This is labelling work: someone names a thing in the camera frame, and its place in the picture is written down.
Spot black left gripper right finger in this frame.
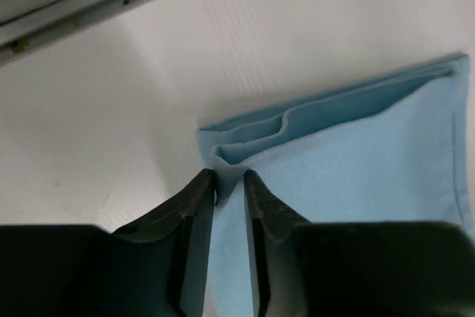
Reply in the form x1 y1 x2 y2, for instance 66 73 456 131
244 170 474 316

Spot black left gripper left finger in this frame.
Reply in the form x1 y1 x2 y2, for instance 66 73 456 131
1 169 215 316

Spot light blue trousers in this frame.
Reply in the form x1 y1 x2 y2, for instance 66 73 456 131
197 54 474 316

